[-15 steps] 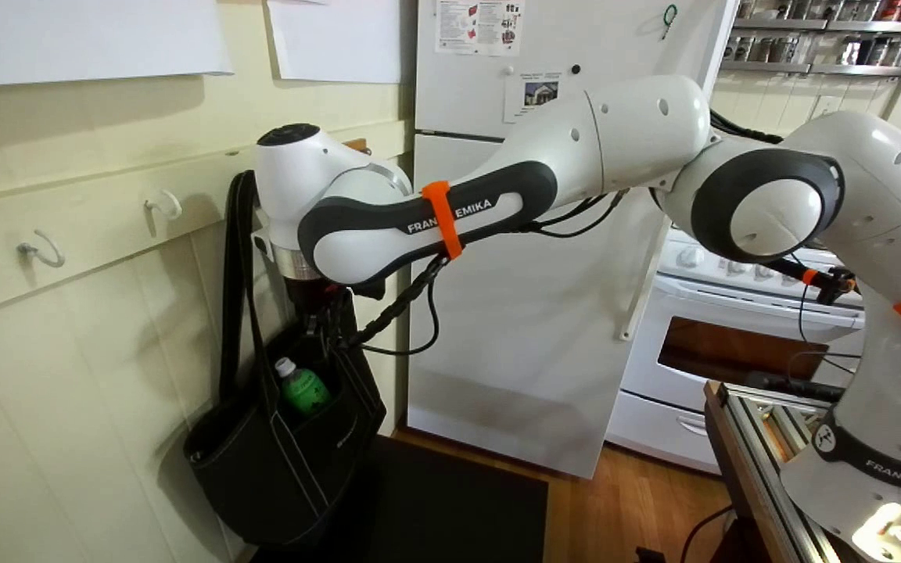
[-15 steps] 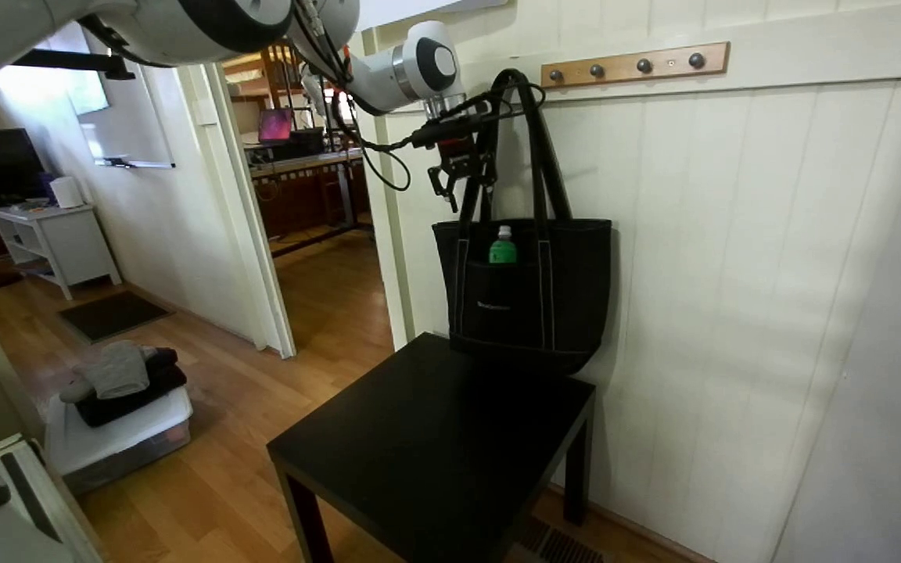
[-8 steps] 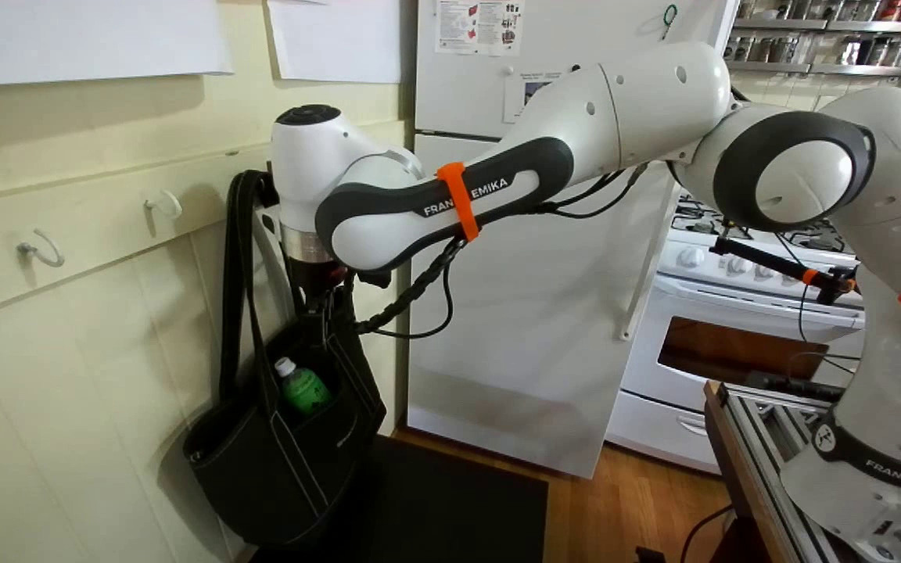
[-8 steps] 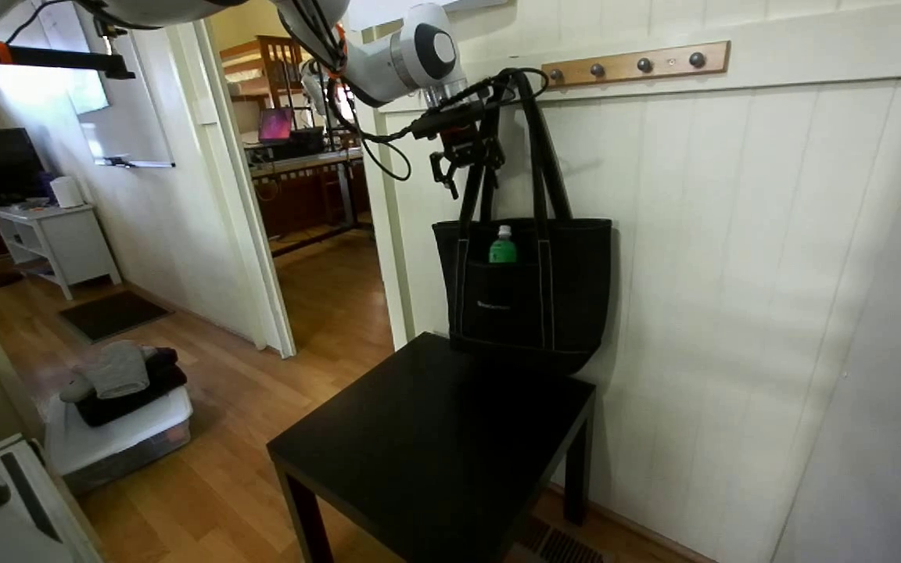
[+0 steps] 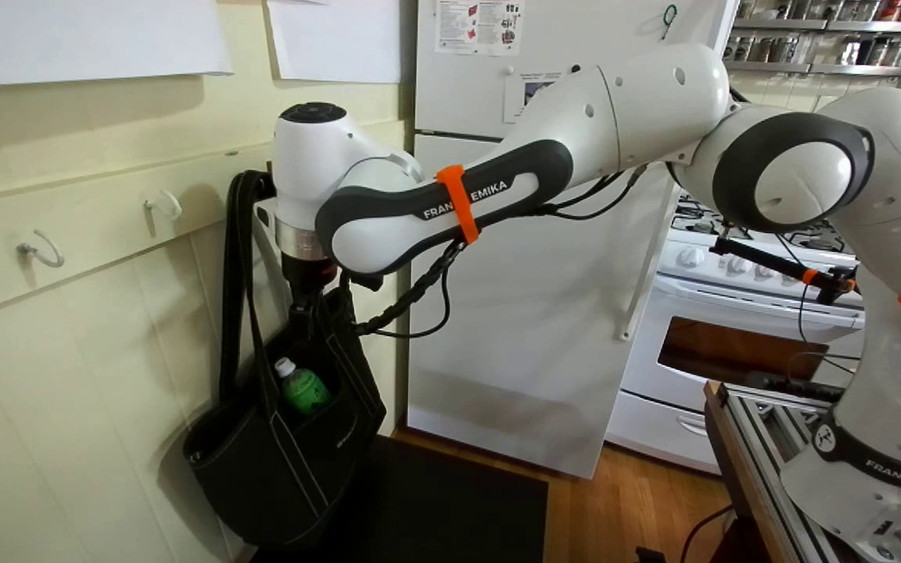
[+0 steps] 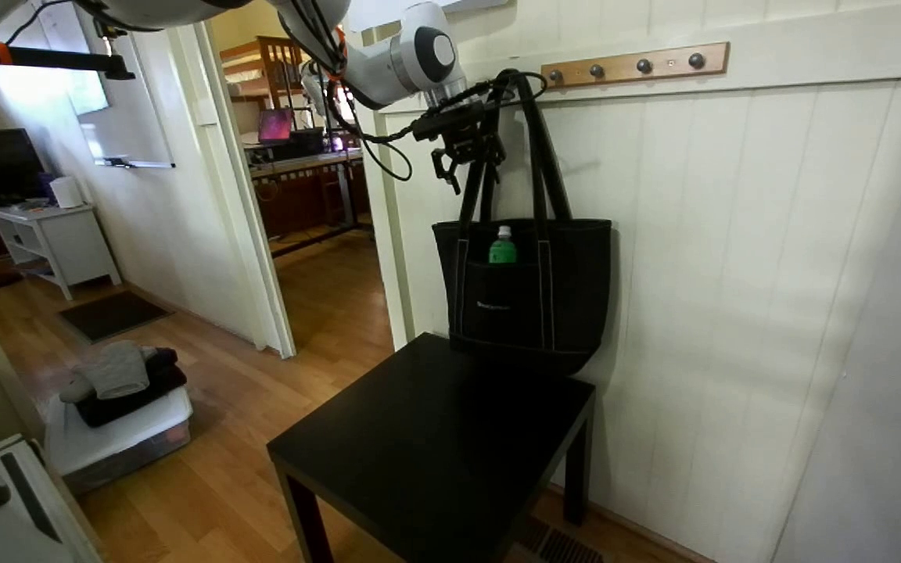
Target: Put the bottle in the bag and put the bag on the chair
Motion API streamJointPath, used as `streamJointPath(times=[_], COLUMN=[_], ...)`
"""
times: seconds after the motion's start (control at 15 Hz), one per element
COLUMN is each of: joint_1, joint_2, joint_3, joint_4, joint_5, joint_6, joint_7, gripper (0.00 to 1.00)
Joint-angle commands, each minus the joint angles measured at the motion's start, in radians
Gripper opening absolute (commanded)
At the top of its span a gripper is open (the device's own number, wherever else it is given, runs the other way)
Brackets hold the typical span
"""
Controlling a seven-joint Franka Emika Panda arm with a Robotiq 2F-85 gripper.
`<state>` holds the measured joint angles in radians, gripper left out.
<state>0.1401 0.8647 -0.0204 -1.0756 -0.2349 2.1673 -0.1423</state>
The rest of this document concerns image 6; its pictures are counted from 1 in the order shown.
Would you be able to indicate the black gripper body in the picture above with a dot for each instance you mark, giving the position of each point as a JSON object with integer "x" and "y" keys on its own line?
{"x": 460, "y": 128}

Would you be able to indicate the green plastic bottle white cap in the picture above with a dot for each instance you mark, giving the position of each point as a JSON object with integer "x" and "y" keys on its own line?
{"x": 502, "y": 252}

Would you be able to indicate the black tote bag white stitching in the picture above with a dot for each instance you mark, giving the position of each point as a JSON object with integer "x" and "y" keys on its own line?
{"x": 533, "y": 300}

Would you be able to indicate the round metal coat peg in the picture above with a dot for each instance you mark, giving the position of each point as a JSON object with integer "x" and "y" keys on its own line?
{"x": 554, "y": 76}
{"x": 642, "y": 68}
{"x": 596, "y": 71}
{"x": 697, "y": 60}

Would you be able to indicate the dark wooden cabinet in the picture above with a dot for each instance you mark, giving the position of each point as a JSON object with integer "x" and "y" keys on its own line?
{"x": 304, "y": 198}

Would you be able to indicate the lit pink screen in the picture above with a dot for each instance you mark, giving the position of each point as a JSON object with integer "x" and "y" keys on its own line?
{"x": 276, "y": 128}

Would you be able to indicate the wooden coat rack board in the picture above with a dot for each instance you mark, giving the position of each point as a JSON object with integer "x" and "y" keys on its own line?
{"x": 670, "y": 63}

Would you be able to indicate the wooden shelf unit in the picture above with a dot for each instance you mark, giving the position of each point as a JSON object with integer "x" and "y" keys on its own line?
{"x": 258, "y": 68}

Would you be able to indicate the black square table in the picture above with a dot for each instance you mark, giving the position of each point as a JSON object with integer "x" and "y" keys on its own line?
{"x": 431, "y": 450}

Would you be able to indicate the dark floor mat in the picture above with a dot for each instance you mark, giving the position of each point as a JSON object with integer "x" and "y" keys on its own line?
{"x": 111, "y": 313}

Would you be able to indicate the black folded cloth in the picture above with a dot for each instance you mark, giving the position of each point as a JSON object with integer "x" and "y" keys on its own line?
{"x": 148, "y": 393}

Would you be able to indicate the small white box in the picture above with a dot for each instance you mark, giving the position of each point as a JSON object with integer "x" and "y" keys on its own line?
{"x": 68, "y": 193}

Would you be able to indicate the grey folded cloth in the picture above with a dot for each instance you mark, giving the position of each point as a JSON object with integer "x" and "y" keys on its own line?
{"x": 118, "y": 370}

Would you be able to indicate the white side table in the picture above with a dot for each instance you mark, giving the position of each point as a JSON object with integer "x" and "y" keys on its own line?
{"x": 65, "y": 240}

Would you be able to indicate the dark floor vent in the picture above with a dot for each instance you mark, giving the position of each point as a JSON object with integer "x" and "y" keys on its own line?
{"x": 565, "y": 549}

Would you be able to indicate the black boom bar orange clamp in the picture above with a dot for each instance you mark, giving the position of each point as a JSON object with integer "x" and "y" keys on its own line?
{"x": 46, "y": 59}

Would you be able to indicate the white low storage box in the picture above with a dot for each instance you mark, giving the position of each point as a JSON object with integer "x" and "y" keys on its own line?
{"x": 108, "y": 443}

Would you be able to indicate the white and green case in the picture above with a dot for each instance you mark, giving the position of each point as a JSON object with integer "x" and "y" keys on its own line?
{"x": 30, "y": 501}

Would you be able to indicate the white door frame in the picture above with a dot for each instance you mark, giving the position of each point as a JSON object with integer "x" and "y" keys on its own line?
{"x": 264, "y": 284}

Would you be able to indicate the white wall board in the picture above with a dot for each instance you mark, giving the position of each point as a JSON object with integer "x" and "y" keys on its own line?
{"x": 128, "y": 113}

